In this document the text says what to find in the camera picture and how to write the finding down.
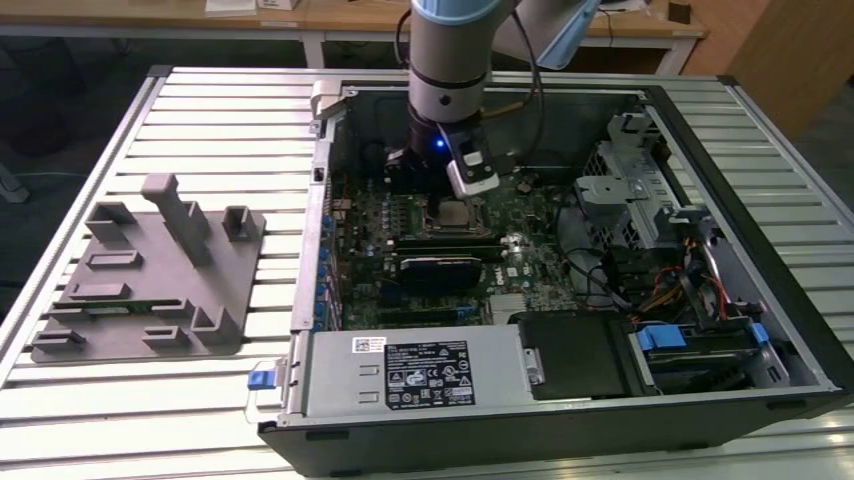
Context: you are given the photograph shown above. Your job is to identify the black PC case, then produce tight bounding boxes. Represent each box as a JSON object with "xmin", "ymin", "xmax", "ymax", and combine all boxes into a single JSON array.
[{"xmin": 257, "ymin": 79, "xmax": 854, "ymax": 479}]

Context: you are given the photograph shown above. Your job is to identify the wooden desk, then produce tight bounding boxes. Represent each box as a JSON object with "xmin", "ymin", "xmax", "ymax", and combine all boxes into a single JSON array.
[{"xmin": 0, "ymin": 0, "xmax": 710, "ymax": 76}]

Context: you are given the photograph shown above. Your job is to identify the white black-faced wrist camera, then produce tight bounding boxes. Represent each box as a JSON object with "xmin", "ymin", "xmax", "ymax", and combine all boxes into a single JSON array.
[{"xmin": 445, "ymin": 130, "xmax": 504, "ymax": 200}]

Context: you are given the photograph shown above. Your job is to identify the yellow wire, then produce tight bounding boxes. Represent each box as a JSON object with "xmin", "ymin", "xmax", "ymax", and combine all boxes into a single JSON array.
[{"xmin": 638, "ymin": 293, "xmax": 689, "ymax": 312}]

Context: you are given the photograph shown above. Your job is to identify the metal disk bay cage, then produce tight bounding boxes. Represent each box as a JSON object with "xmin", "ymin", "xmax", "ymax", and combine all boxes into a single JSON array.
[{"xmin": 573, "ymin": 112, "xmax": 680, "ymax": 251}]

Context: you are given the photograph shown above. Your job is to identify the grey parts rack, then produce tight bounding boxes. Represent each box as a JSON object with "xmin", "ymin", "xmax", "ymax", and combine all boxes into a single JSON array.
[{"xmin": 30, "ymin": 173, "xmax": 269, "ymax": 365}]

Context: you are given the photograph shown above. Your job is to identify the hard disk in blue carrier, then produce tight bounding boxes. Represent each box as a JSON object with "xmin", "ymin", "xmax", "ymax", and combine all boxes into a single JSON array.
[{"xmin": 630, "ymin": 322, "xmax": 773, "ymax": 396}]

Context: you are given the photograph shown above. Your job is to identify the green motherboard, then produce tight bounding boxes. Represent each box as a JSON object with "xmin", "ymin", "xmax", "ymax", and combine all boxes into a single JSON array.
[{"xmin": 326, "ymin": 167, "xmax": 582, "ymax": 332}]

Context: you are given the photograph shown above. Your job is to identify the black expansion slot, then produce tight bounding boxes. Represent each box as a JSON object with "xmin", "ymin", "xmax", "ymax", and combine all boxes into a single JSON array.
[{"xmin": 378, "ymin": 308, "xmax": 466, "ymax": 325}]

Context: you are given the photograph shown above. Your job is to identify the black graphics card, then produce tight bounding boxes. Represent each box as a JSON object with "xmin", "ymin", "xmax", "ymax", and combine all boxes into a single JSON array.
[{"xmin": 397, "ymin": 255, "xmax": 482, "ymax": 296}]

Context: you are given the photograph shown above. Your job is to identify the silver CPU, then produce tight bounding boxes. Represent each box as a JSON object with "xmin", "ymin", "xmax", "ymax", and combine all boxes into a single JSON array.
[{"xmin": 437, "ymin": 201, "xmax": 485, "ymax": 229}]

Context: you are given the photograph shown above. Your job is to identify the red wire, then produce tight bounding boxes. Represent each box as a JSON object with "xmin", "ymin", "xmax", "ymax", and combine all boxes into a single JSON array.
[{"xmin": 708, "ymin": 275, "xmax": 733, "ymax": 321}]

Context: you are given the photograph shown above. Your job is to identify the green RAM stick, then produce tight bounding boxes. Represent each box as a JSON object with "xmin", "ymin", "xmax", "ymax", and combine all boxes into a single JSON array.
[{"xmin": 51, "ymin": 297, "xmax": 183, "ymax": 309}]

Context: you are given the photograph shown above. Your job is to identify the CPU socket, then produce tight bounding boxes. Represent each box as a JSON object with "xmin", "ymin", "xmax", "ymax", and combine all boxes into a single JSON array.
[{"xmin": 418, "ymin": 194, "xmax": 493, "ymax": 236}]

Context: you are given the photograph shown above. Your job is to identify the grey stand foot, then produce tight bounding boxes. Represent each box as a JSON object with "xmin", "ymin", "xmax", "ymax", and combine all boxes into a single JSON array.
[{"xmin": 0, "ymin": 164, "xmax": 33, "ymax": 204}]

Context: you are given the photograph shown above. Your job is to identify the black camera cable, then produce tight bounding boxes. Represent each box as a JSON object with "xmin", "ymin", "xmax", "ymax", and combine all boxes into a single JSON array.
[{"xmin": 506, "ymin": 4, "xmax": 548, "ymax": 174}]

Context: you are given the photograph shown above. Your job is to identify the wooden cabinet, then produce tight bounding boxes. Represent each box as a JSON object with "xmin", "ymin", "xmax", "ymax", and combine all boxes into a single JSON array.
[{"xmin": 680, "ymin": 0, "xmax": 854, "ymax": 144}]

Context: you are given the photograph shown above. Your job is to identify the silver power supply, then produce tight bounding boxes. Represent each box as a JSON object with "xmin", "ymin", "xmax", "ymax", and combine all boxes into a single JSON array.
[{"xmin": 287, "ymin": 327, "xmax": 544, "ymax": 417}]

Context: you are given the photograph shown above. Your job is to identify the small silver heat sink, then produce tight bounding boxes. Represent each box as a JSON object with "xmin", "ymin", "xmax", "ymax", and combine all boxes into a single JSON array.
[{"xmin": 490, "ymin": 294, "xmax": 529, "ymax": 324}]

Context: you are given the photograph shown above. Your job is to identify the silver case latch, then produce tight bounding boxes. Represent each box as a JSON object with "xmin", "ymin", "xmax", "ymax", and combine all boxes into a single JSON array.
[{"xmin": 310, "ymin": 79, "xmax": 349, "ymax": 136}]

